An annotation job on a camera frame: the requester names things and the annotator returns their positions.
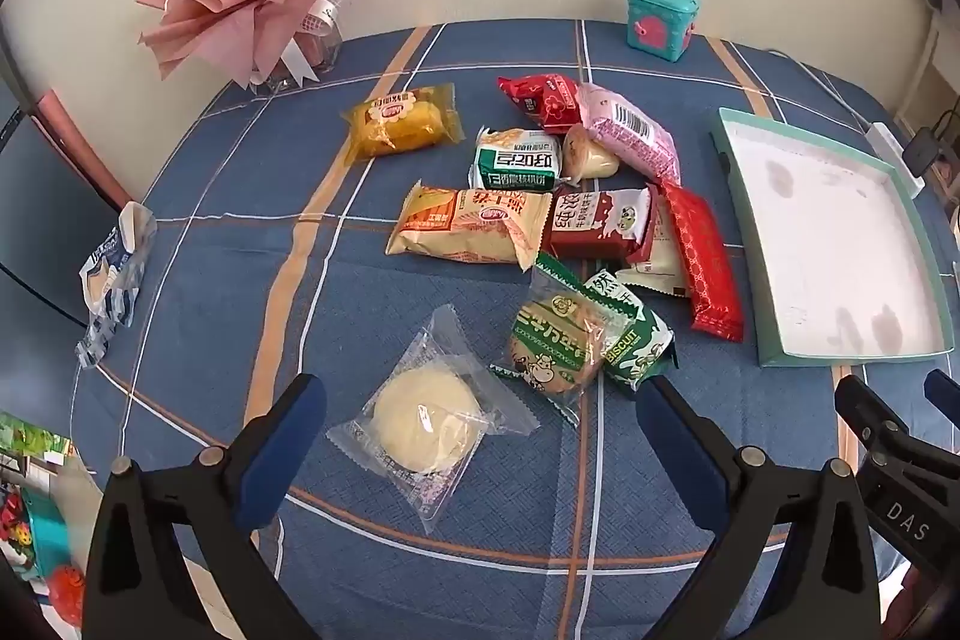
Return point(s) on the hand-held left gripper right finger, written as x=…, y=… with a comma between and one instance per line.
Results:
x=679, y=437

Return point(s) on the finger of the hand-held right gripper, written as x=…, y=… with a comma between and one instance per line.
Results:
x=870, y=419
x=946, y=394

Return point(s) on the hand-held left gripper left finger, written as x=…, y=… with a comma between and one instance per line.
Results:
x=289, y=437

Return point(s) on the green biscuit packet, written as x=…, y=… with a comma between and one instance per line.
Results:
x=639, y=340

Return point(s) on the clear white bun packet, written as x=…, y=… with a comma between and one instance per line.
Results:
x=427, y=422

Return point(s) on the clear round cookie packet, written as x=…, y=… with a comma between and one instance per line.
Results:
x=555, y=340

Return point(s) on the cream snack packet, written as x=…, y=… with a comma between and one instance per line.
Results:
x=660, y=271

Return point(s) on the long red patterned packet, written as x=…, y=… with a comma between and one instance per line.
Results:
x=705, y=265

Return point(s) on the shallow teal cardboard box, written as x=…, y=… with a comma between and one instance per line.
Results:
x=825, y=235

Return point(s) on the maroon and white snack packet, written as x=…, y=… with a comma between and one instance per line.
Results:
x=592, y=224

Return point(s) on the beige bread packet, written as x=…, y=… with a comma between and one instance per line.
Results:
x=465, y=227

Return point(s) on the small tan bun packet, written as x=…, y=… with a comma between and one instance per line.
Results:
x=592, y=160

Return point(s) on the pink snack packet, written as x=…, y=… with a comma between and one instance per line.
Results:
x=634, y=134

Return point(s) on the green and white snack packet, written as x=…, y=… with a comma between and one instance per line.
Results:
x=517, y=164

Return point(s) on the yellow cake packet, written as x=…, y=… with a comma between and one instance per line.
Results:
x=401, y=123

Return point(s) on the crinkled red snack packet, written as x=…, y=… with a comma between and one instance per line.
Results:
x=544, y=96

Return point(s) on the blue plaid tablecloth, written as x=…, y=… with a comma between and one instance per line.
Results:
x=262, y=310

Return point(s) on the crumpled blue white bag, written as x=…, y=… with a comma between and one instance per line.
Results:
x=112, y=280

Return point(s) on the white power strip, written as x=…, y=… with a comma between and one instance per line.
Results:
x=889, y=149

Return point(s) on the green printed toy box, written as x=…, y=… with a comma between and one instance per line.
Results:
x=34, y=437

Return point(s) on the teal plastic toy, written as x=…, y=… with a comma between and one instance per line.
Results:
x=49, y=531

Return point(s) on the dark grey panel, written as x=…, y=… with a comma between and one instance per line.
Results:
x=37, y=220

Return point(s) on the reddish brown rounded bar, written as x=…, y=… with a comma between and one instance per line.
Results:
x=82, y=149

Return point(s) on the clear glass jar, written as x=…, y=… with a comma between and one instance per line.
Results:
x=322, y=48

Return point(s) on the teal tin with pink print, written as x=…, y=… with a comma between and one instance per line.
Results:
x=660, y=21

